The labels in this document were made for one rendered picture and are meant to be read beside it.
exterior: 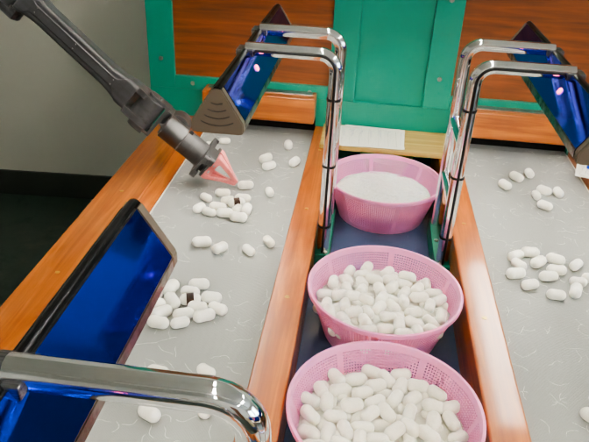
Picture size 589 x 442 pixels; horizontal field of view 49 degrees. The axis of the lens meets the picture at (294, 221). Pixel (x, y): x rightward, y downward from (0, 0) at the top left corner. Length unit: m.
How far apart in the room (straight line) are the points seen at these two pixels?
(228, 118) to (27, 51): 2.03
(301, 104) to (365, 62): 0.20
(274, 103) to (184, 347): 0.86
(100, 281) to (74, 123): 2.43
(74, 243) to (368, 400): 0.62
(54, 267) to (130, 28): 1.69
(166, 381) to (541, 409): 0.69
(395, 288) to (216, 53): 0.89
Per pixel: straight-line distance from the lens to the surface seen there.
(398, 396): 0.96
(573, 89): 1.15
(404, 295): 1.15
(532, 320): 1.17
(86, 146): 2.99
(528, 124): 1.75
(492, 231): 1.41
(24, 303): 1.12
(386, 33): 1.71
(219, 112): 0.96
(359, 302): 1.14
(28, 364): 0.45
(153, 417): 0.90
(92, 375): 0.43
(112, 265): 0.56
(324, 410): 0.94
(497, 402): 0.96
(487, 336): 1.07
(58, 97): 2.94
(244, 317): 1.08
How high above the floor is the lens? 1.41
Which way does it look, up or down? 30 degrees down
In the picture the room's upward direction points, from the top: 3 degrees clockwise
